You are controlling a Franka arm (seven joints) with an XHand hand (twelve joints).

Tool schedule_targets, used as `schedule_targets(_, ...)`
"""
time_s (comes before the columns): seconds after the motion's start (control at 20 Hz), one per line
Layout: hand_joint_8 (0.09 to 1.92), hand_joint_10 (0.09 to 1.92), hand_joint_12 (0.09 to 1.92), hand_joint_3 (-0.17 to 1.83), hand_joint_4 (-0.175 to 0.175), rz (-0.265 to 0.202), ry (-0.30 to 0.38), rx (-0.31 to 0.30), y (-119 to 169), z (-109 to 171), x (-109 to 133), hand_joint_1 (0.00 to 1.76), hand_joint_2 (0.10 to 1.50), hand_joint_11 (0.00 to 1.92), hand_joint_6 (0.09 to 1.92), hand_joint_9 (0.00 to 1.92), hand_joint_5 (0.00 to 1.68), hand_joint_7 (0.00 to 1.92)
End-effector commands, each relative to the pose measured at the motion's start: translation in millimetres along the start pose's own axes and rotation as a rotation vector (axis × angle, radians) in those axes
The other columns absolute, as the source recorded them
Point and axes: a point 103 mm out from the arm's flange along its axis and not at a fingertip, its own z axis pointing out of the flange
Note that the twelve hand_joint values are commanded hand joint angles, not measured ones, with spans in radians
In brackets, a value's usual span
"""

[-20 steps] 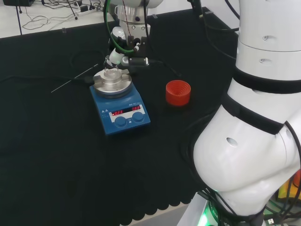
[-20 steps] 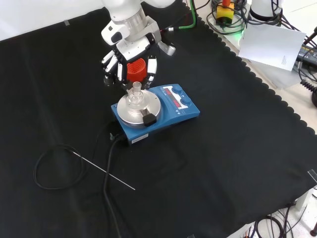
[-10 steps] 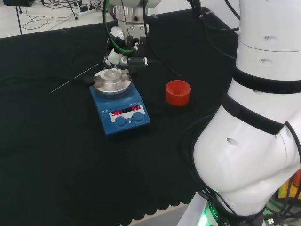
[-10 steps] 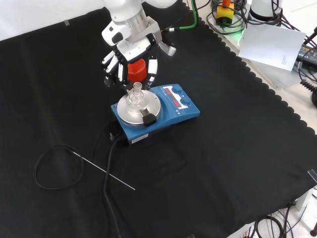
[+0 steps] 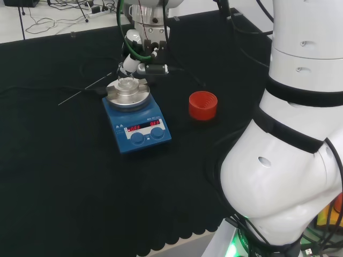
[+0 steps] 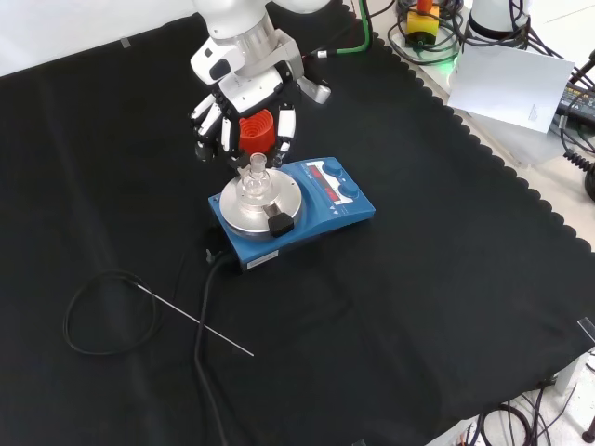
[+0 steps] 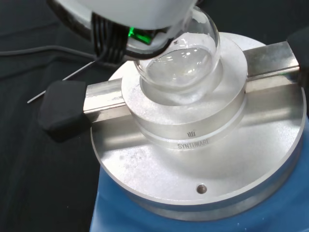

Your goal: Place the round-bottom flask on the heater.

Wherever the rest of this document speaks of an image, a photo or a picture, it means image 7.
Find metal probe with thin cable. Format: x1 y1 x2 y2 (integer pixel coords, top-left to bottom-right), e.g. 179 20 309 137
0 44 98 104

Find blue heater with steel plate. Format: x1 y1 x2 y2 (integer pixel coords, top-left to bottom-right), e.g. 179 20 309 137
90 36 309 232

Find aluminium heating block black handles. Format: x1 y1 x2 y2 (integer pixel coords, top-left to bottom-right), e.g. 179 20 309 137
38 26 309 151

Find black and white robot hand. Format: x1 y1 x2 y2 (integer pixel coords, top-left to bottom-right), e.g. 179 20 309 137
46 0 199 64

